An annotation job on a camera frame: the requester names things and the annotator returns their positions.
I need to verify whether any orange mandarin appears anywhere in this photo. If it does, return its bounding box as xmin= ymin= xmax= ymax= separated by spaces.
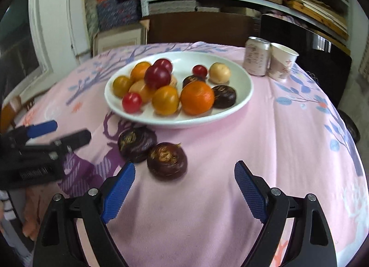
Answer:
xmin=180 ymin=81 xmax=215 ymax=116
xmin=130 ymin=62 xmax=153 ymax=83

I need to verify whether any wooden chair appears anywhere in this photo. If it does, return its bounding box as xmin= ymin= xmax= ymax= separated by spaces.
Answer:
xmin=0 ymin=96 xmax=35 ymax=133

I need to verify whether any black glossy panel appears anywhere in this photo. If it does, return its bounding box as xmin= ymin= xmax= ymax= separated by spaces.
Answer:
xmin=261 ymin=14 xmax=352 ymax=106

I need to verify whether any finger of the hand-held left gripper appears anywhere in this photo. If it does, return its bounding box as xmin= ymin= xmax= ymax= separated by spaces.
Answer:
xmin=21 ymin=120 xmax=58 ymax=141
xmin=49 ymin=129 xmax=92 ymax=152

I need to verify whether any yellowish tan round fruit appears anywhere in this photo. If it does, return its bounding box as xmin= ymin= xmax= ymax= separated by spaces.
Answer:
xmin=128 ymin=79 xmax=156 ymax=103

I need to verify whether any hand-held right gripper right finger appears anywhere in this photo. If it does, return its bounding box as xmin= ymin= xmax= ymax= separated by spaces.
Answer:
xmin=234 ymin=160 xmax=336 ymax=267

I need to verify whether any pink floral tablecloth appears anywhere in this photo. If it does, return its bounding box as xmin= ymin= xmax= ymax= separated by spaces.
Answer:
xmin=0 ymin=42 xmax=366 ymax=267

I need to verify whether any person's left hand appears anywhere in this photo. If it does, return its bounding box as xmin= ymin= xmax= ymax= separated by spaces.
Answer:
xmin=22 ymin=183 xmax=62 ymax=239

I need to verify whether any orange yellow tomato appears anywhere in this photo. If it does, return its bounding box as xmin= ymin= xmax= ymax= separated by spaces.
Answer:
xmin=152 ymin=85 xmax=180 ymax=116

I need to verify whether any stack of blue patterned boxes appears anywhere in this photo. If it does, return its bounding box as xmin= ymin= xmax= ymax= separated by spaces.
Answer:
xmin=96 ymin=0 xmax=142 ymax=30

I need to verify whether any white framed window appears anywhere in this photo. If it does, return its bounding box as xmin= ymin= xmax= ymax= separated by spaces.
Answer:
xmin=0 ymin=0 xmax=52 ymax=95

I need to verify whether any pale pink drink can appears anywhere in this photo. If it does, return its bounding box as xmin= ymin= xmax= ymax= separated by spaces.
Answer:
xmin=243 ymin=37 xmax=272 ymax=77

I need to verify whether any white paper cup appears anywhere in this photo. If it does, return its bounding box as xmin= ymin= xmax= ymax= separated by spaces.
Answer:
xmin=268 ymin=42 xmax=299 ymax=81

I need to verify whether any grey speckled panel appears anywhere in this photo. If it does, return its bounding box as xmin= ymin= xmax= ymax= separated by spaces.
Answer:
xmin=84 ymin=0 xmax=100 ymax=37

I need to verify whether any dark round object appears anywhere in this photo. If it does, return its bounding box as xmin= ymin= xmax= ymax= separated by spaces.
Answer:
xmin=337 ymin=110 xmax=361 ymax=142

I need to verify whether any dark brown wooden board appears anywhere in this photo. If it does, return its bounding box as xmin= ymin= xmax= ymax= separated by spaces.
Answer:
xmin=141 ymin=12 xmax=260 ymax=47

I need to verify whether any white oval plate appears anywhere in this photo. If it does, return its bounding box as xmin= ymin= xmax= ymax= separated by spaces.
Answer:
xmin=104 ymin=51 xmax=254 ymax=129

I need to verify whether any pale striped round fruit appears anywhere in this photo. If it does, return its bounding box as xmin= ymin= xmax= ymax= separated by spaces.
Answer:
xmin=209 ymin=62 xmax=232 ymax=84

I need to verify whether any cardboard box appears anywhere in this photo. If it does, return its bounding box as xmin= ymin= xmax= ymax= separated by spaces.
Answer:
xmin=92 ymin=23 xmax=147 ymax=56

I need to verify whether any dark purple water chestnut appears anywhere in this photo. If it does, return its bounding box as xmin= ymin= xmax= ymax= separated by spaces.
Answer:
xmin=147 ymin=142 xmax=188 ymax=181
xmin=182 ymin=75 xmax=206 ymax=89
xmin=211 ymin=85 xmax=237 ymax=109
xmin=117 ymin=126 xmax=158 ymax=163

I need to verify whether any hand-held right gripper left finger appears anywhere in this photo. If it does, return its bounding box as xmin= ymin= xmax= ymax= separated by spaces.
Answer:
xmin=33 ymin=162 xmax=136 ymax=267

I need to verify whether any small orange tomato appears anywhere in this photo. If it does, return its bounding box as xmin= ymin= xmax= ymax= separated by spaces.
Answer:
xmin=112 ymin=75 xmax=132 ymax=97

